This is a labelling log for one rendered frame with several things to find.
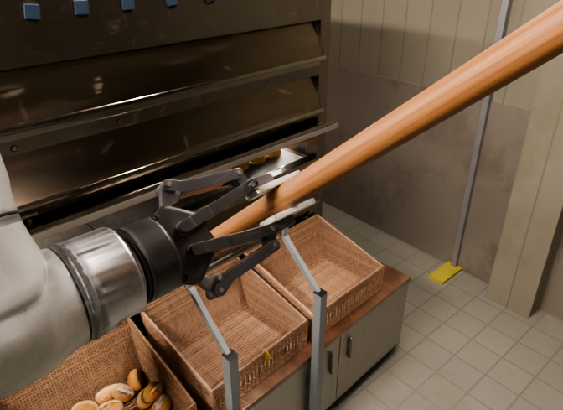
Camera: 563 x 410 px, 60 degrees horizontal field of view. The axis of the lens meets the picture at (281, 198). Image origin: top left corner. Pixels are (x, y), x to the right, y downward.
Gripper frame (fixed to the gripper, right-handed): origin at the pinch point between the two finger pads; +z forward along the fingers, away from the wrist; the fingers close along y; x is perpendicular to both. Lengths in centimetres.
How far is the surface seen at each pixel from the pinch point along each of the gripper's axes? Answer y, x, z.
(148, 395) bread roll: 36, -154, 21
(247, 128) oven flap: -44, -122, 99
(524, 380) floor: 142, -132, 205
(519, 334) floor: 131, -145, 240
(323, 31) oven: -73, -101, 151
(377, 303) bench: 59, -141, 138
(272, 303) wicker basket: 32, -154, 90
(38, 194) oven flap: -44, -122, 8
